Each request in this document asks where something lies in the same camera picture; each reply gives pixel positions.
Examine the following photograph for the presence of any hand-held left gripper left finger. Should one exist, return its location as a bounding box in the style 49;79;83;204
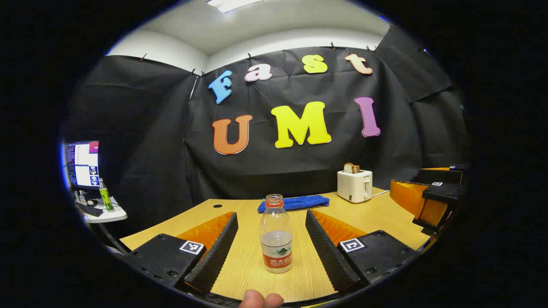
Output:
122;211;239;298

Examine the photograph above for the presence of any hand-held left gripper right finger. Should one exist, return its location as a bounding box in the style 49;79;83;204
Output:
305;209;422;293

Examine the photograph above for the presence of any clear plastic water bottle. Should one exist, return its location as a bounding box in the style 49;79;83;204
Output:
259;194;294;273

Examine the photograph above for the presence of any green drink bottle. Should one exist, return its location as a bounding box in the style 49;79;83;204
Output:
98;178;115;213

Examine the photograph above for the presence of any blue towel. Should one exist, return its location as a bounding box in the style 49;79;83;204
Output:
257;195;331;213

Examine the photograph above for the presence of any white toaster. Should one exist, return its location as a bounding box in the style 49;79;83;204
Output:
337;169;373;204

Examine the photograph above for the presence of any white side table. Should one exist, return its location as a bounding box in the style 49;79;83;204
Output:
75;195;129;255

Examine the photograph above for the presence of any black keyboard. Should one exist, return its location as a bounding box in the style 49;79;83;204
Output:
76;202;104;217

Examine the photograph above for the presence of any computer monitor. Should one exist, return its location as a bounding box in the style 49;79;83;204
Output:
64;140;100;191

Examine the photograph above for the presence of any ceiling light panel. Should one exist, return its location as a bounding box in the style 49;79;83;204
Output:
205;0;264;13

